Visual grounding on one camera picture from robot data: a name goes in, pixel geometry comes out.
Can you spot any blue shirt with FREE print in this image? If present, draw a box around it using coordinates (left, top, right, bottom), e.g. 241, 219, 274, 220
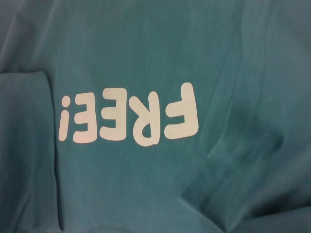
0, 0, 311, 233

